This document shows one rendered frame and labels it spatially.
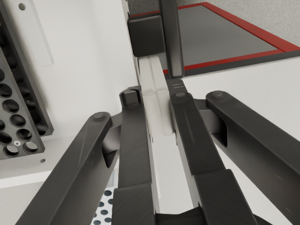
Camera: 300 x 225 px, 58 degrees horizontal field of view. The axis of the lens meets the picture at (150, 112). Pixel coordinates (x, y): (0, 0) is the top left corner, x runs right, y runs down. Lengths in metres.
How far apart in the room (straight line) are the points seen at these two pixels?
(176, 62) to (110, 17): 0.06
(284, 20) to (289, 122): 0.85
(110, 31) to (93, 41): 0.10
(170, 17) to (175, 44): 0.02
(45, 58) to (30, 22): 0.03
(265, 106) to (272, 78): 0.04
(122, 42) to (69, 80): 0.13
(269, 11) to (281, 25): 0.09
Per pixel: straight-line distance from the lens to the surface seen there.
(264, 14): 1.24
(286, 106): 0.45
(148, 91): 0.15
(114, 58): 0.18
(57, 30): 0.28
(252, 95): 0.42
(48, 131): 0.29
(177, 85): 0.17
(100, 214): 0.47
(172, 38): 0.20
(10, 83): 0.24
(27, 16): 0.28
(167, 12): 0.20
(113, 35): 0.18
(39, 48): 0.28
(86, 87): 0.30
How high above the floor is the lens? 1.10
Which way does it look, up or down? 61 degrees down
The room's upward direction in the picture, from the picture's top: 172 degrees clockwise
